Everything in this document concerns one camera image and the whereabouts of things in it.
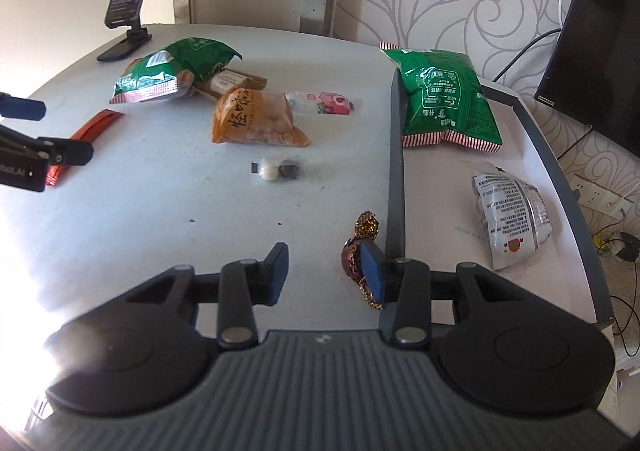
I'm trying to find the green snack bag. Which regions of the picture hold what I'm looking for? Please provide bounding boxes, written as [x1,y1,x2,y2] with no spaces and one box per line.
[110,37,244,105]
[380,42,503,153]

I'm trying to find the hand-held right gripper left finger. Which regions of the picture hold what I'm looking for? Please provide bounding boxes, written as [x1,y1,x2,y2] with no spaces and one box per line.
[125,242,291,350]

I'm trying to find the white power strip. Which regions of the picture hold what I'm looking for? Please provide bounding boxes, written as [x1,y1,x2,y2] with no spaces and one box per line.
[572,173,638,216]

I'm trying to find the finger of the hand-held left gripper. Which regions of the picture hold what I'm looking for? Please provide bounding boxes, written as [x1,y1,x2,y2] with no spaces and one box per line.
[0,125,95,168]
[0,92,47,122]

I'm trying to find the black phone stand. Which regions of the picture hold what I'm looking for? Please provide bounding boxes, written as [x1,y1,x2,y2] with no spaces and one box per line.
[96,26,153,63]

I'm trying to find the pink white snack packet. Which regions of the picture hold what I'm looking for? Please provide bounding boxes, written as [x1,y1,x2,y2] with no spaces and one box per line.
[285,91,357,115]

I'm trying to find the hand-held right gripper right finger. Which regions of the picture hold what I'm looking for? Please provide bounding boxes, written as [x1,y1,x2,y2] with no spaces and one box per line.
[360,239,526,349]

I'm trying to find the white clear snack packet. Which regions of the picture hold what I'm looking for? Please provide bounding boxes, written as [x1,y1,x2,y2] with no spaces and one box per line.
[470,170,552,273]

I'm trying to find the round black device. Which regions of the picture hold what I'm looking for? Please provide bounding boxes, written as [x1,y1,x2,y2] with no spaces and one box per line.
[619,232,640,261]

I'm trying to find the red snack packet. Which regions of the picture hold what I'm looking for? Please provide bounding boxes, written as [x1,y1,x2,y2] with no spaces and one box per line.
[45,109,124,188]

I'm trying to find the clear packet with round candies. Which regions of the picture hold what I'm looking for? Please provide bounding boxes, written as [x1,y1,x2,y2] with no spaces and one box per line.
[248,158,313,183]

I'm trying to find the black television cable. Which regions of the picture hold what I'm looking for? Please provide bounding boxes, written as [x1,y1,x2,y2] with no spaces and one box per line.
[492,28,563,82]

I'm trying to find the grey framed tray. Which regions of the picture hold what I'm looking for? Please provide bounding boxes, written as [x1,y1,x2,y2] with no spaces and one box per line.
[385,43,615,332]

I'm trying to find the gold red candy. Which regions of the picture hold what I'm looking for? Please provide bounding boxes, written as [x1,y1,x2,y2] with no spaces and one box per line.
[342,211,386,312]

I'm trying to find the brown pastry packet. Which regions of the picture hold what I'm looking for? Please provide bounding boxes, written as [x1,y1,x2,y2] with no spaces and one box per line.
[197,67,268,99]

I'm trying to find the orange peanut snack bag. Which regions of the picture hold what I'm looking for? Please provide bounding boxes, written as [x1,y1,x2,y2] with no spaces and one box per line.
[211,87,311,148]

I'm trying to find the black television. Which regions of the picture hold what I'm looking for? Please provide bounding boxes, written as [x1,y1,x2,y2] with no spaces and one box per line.
[535,0,640,158]

